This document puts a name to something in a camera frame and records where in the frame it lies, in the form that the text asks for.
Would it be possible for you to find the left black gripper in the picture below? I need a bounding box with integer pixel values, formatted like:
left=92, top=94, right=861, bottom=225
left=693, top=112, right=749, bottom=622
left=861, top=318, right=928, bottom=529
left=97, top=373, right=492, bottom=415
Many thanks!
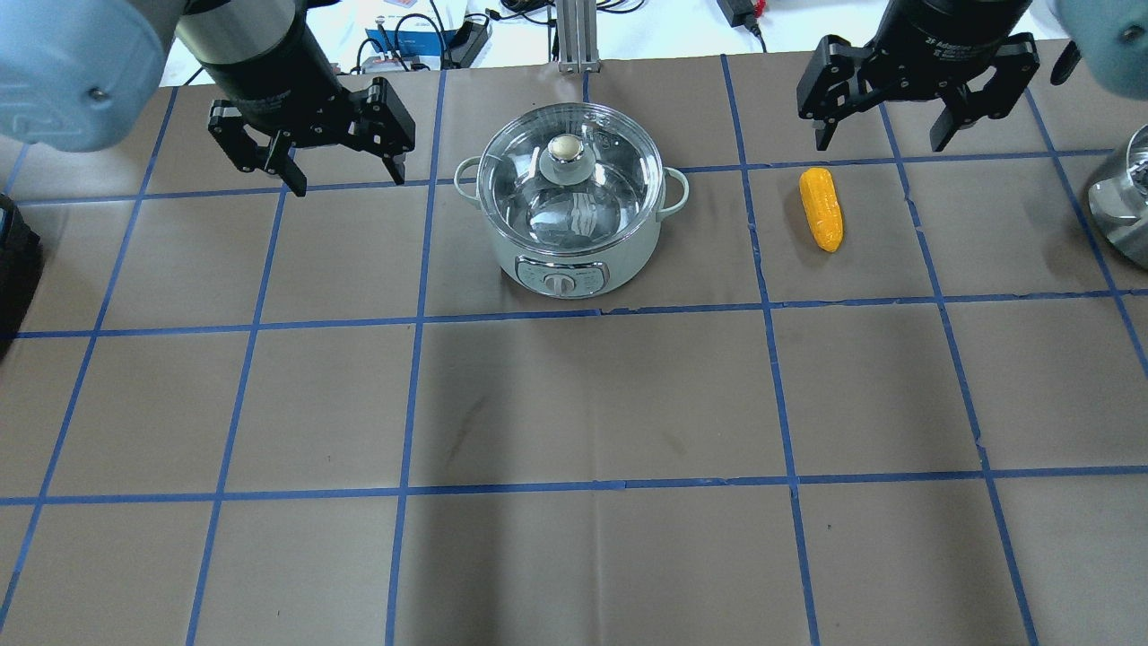
left=208, top=55, right=417, bottom=197

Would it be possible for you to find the pale green electric pot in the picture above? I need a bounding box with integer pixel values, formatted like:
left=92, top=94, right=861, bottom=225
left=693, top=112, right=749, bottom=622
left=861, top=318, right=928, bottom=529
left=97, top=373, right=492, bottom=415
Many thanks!
left=452, top=102, right=691, bottom=299

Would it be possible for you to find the steel steamer pot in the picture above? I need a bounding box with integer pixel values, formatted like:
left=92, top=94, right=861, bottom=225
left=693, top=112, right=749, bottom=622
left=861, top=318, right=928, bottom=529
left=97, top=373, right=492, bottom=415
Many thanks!
left=1086, top=126, right=1147, bottom=268

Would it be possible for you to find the glass pot lid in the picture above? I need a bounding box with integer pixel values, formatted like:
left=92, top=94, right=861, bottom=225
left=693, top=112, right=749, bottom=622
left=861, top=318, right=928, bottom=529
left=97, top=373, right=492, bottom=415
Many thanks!
left=457, top=102, right=683, bottom=255

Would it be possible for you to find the black rice cooker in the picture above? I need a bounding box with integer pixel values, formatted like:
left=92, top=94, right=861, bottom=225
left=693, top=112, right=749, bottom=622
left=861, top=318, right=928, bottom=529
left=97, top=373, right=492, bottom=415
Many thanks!
left=1, top=195, right=44, bottom=357

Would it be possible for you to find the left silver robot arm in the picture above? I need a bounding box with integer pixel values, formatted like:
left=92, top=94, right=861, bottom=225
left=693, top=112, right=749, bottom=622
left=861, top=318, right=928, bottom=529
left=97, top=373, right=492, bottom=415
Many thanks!
left=1, top=1, right=417, bottom=196

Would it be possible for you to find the brown paper table cover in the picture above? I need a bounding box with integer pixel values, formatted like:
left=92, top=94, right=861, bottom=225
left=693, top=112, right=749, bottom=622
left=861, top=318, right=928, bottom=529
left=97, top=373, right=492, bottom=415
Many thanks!
left=1, top=54, right=1147, bottom=645

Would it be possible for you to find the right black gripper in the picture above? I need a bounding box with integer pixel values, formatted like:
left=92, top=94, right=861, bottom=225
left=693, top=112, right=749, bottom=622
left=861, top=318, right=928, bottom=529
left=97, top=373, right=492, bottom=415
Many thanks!
left=798, top=18, right=1040, bottom=153

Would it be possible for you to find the black power adapter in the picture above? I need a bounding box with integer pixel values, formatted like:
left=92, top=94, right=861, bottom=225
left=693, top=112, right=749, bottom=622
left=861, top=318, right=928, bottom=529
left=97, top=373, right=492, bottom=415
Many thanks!
left=716, top=0, right=765, bottom=30

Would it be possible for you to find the aluminium frame post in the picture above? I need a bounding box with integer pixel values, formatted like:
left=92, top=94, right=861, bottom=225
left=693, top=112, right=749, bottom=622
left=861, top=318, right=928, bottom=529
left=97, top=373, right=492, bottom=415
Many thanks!
left=553, top=0, right=600, bottom=73

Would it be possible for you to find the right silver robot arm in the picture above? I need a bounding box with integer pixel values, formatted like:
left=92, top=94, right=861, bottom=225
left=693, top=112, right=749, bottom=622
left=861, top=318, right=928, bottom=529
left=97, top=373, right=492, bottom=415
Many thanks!
left=796, top=1, right=1147, bottom=151

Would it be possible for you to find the yellow corn cob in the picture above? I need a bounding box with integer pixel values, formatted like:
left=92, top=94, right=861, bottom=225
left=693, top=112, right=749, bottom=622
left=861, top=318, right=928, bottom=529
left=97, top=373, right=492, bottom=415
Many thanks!
left=798, top=168, right=844, bottom=252

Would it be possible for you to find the blue cardboard box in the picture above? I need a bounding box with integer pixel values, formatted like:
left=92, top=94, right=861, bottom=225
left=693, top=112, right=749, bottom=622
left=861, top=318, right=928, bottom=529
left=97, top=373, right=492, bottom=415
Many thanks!
left=365, top=21, right=468, bottom=68

